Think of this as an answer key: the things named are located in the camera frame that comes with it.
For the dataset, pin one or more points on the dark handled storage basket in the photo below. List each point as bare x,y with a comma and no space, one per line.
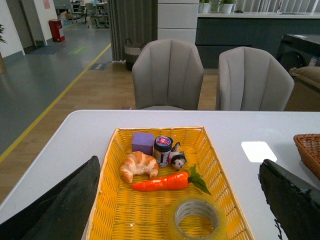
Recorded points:
132,51

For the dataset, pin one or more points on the grey armchair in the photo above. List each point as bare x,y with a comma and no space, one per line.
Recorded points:
251,79
168,75

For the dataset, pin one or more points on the white drawer cabinet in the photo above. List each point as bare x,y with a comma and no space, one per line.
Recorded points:
177,19

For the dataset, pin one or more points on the purple foam cube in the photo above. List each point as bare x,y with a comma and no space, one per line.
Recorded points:
143,142

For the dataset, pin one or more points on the right grey armchair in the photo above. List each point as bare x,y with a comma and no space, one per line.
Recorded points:
251,79

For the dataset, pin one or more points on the clear yellowish tape roll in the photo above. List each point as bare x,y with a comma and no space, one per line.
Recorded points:
196,217

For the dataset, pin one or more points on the left grey armchair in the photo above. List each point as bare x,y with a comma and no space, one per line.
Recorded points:
168,75

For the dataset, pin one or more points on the orange toy carrot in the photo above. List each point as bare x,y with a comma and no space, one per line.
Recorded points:
176,181

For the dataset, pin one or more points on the toy croissant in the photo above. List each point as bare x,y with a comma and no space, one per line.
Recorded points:
138,163

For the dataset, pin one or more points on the dark grey counter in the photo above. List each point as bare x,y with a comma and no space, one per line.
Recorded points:
218,32

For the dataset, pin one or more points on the brown wicker basket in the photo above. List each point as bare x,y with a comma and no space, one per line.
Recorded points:
308,146

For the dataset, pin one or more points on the white plant pot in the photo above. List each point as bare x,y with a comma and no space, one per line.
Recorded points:
226,6
204,6

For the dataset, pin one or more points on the office chair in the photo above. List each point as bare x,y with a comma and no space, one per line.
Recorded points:
93,14

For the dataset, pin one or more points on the panda figurine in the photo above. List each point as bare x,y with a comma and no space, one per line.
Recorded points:
177,158

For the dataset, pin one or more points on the left white plant pot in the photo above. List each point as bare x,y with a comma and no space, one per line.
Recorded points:
204,6

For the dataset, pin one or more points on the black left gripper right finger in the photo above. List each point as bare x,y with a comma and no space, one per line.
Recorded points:
294,202

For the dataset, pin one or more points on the grey curtain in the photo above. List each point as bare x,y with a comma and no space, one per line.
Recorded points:
133,19

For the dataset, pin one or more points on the yellow woven basket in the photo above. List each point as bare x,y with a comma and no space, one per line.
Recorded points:
121,213

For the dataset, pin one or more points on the small dark jar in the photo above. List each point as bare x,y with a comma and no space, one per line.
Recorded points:
161,150

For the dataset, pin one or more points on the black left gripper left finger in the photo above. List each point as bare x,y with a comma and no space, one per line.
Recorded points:
62,212

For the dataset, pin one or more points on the beige cushion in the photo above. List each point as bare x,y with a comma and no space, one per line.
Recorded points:
309,74

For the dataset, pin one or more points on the black appliance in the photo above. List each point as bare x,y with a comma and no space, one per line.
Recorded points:
296,51

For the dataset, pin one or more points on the right white plant pot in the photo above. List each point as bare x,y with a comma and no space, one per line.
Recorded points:
226,6

